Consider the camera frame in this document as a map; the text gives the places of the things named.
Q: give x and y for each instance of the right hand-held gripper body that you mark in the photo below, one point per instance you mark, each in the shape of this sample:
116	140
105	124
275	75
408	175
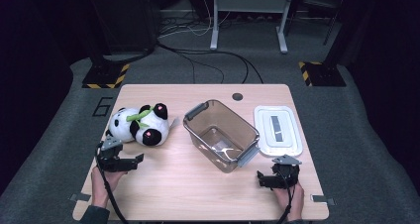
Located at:
285	176

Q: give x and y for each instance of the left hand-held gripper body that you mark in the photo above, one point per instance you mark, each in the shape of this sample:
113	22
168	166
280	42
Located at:
110	161

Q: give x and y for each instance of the panda plush toy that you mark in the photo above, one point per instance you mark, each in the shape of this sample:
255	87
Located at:
152	125

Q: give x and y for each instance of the white box lid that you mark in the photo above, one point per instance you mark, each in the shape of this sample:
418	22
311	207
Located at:
278	131

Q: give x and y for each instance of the clear brown storage box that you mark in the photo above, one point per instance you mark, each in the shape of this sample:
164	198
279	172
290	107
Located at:
221	136

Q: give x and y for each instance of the person's right hand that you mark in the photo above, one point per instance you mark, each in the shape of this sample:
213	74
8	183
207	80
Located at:
294	202

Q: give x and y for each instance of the person's left hand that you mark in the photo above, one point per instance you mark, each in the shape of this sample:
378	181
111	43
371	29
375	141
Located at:
99	187

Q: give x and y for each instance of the grey tape piece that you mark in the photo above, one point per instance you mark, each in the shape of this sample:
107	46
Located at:
79	197
323	199

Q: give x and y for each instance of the black stand base, striped edge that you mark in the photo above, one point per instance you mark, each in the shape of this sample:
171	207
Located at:
104	75
322	74

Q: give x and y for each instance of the large dark cabinet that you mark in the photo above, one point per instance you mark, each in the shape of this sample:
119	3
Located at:
125	19

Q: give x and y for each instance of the thin black stand leg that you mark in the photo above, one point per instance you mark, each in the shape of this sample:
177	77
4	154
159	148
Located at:
333	19

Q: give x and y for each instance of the white metal stand frame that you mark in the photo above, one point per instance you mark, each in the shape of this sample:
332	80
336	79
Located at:
251	4

